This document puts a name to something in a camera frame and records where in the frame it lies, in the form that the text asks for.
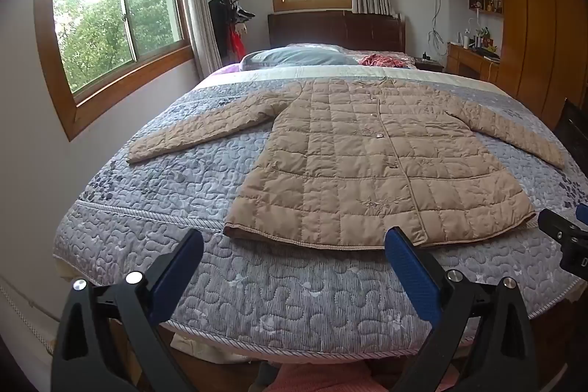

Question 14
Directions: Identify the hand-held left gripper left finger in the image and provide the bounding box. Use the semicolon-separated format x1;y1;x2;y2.
50;228;205;392

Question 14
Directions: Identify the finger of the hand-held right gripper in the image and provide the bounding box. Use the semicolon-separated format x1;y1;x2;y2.
537;208;588;283

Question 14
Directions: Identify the dark nightstand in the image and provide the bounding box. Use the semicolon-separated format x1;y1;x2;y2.
413;56;445;73

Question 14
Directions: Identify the person's pink clothing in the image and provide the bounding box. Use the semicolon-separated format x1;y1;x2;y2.
257;362;460;392

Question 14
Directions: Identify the wooden desk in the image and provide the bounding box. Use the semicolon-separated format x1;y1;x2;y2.
447;43;502;87

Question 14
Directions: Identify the wooden wardrobe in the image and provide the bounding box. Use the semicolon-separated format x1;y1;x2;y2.
443;0;588;131

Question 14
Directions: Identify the tan quilted coat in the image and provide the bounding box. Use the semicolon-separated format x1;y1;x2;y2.
127;77;567;249

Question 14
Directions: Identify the black hanging garment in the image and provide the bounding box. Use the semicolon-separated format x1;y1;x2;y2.
209;0;234;66

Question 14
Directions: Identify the red hanging garment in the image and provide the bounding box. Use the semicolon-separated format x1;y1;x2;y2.
230;27;247;56

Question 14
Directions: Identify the dark wooden headboard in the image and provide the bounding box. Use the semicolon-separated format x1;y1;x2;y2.
268;11;407;54

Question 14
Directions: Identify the bed with grey quilt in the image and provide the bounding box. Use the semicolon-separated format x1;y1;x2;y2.
52;68;588;363

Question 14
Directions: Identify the white cord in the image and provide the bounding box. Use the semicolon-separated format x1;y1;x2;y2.
0;273;60;356

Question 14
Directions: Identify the large wooden-framed window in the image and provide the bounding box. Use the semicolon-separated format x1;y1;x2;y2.
34;0;196;142

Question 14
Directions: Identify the blue-grey pillow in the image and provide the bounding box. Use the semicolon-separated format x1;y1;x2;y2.
240;47;361;71

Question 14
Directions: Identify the red patterned cloth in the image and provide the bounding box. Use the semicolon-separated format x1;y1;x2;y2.
358;53;414;69

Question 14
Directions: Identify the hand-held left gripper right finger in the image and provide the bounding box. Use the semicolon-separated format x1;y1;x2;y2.
384;227;538;392

